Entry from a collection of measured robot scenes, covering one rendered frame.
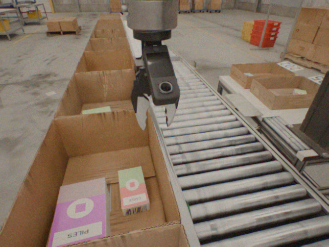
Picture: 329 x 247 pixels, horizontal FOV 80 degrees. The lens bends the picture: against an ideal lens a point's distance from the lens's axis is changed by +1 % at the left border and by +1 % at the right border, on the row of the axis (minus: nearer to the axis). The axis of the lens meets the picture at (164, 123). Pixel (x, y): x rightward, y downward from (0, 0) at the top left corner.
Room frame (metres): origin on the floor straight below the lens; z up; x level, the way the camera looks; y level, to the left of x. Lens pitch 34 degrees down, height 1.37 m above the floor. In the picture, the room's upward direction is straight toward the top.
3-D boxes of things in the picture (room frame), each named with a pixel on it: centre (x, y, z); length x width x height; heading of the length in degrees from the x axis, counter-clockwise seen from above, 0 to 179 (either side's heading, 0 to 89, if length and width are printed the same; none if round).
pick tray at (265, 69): (1.53, -0.77, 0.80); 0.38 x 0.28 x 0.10; 98
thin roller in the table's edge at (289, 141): (0.83, -0.61, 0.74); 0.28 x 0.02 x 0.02; 9
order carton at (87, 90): (0.72, 0.24, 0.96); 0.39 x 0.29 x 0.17; 12
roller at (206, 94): (1.26, -0.11, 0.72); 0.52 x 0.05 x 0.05; 102
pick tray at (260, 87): (1.21, -0.83, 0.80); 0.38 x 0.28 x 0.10; 96
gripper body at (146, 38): (0.40, 0.02, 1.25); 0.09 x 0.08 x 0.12; 13
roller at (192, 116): (1.00, -0.17, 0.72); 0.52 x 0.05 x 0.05; 102
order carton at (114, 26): (2.25, 0.57, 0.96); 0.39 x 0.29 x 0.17; 12
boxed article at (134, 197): (0.35, 0.09, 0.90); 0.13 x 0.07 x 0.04; 15
